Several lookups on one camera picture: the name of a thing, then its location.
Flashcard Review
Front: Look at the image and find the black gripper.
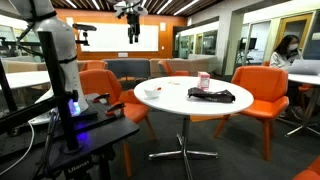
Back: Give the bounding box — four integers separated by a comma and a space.
127, 11, 140, 44

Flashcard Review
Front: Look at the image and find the white bowl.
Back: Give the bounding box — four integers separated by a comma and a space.
144, 88, 161, 99

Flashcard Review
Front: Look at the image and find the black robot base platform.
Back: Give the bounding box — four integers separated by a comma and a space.
0, 93, 141, 180

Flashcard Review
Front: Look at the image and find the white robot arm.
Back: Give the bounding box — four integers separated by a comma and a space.
9, 0, 89, 116

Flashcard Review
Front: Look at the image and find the white whiteboard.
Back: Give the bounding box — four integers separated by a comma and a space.
81, 23, 159, 52

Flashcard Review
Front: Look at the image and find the grey sofa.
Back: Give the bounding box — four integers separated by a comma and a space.
105, 58, 150, 78

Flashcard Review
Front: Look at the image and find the orange chair left of table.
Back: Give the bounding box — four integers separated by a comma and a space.
78, 68, 158, 178

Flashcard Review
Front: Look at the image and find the orange chair of table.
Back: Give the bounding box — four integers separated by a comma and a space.
78, 68, 158, 178
198, 66, 288, 160

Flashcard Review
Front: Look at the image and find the round white table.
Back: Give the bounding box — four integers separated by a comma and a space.
134, 76, 254, 180

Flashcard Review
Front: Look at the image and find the pink carton box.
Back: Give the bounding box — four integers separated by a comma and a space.
198, 71, 210, 90

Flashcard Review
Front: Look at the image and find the white table at left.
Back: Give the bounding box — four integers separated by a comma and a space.
5, 71, 50, 89

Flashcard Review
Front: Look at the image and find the orange chair right of table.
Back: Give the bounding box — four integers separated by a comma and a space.
198, 66, 288, 160

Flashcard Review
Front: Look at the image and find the seated person with mask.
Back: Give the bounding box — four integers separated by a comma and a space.
269, 35, 304, 120

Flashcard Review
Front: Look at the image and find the silver laptop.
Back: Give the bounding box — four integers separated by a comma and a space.
289, 60, 320, 75

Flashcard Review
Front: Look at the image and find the white table at right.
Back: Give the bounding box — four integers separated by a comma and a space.
286, 74, 320, 137

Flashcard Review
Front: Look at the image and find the camera on tripod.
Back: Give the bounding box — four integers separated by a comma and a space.
72, 23, 97, 46

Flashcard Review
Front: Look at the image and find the black camera stand pole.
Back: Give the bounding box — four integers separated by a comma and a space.
38, 31, 81, 154

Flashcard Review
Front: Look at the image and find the white cable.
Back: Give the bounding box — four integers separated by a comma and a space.
0, 120, 36, 177

